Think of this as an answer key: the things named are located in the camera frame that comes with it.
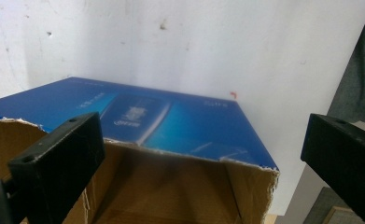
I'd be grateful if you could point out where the blue printed cardboard box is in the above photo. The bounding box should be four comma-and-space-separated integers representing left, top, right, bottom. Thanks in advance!
0, 76, 280, 224

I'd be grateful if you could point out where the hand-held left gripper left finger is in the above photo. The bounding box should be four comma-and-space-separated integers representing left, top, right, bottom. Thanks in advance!
7, 111, 106, 224

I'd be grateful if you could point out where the grey-green cloth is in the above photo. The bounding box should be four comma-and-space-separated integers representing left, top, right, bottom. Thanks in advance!
327, 0, 365, 123

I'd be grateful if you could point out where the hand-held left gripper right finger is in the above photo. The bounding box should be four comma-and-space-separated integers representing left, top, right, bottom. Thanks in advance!
300, 113, 365, 224

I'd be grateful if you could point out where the wooden framed grey board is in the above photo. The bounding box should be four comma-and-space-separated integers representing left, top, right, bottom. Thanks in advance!
301, 186, 365, 224

